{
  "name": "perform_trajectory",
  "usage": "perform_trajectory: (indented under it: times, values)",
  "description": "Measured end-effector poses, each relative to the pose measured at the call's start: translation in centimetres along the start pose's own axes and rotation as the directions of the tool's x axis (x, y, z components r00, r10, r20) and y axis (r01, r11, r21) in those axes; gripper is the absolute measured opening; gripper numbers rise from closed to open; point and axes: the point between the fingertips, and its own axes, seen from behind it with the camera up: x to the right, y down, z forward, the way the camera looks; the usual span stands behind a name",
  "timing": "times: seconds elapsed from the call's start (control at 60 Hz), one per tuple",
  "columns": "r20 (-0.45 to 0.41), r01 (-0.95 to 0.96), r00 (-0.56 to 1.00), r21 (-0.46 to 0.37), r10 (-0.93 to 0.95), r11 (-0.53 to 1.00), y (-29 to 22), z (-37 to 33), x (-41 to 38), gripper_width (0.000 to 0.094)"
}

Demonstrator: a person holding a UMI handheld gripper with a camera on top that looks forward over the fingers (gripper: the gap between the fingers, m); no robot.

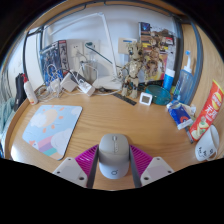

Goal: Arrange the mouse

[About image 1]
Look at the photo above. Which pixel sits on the white wall socket plate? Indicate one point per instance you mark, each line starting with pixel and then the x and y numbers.
pixel 75 48

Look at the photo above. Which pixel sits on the green-headed gooseneck light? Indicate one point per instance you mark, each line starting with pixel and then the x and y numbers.
pixel 98 53

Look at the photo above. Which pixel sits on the blue spray bottle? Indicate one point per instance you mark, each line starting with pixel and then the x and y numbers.
pixel 184 83

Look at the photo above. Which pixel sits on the white mug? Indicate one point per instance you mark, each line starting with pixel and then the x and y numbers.
pixel 208 143

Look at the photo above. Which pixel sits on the blue white-capped tube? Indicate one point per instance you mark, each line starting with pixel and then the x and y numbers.
pixel 169 80

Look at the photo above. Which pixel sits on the small white desk clock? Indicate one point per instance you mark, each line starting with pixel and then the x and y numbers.
pixel 145 99

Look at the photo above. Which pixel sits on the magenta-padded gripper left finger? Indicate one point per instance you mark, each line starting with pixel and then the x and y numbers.
pixel 70 168

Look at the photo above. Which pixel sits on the teal blanket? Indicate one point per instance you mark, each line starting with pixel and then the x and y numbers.
pixel 6 115

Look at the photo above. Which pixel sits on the white power adapter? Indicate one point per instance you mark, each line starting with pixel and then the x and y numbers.
pixel 69 82

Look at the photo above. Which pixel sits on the pastel sun-and-cloud mouse pad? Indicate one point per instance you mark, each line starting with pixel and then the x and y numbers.
pixel 50 130

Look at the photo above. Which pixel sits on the red chips can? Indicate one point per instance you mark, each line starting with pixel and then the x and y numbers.
pixel 208 111

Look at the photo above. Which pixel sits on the white power strip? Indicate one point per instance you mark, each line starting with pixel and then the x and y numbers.
pixel 86 87

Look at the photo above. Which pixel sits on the colourful printed box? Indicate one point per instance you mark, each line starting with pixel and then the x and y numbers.
pixel 160 50

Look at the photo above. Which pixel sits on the teal round dish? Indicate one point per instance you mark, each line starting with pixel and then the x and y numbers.
pixel 158 95

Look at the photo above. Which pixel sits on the grey computer mouse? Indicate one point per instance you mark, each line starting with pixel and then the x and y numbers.
pixel 114 155

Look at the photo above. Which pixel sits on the brown tree figure toy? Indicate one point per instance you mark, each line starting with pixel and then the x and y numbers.
pixel 134 70

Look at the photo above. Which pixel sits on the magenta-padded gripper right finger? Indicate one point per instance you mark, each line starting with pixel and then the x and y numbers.
pixel 156 168

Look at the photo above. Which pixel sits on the blue robot model kit box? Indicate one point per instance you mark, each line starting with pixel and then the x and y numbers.
pixel 53 63

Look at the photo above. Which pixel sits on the black ruler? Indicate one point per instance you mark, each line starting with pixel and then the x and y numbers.
pixel 124 99

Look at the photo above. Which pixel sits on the blue tissue pack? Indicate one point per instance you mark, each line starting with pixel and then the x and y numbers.
pixel 179 115

